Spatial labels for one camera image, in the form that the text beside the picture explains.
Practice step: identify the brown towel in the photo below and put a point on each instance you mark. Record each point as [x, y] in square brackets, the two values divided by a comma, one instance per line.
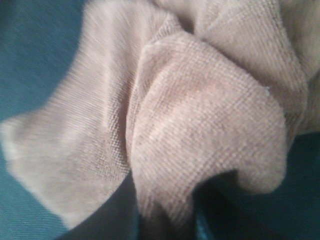
[172, 93]

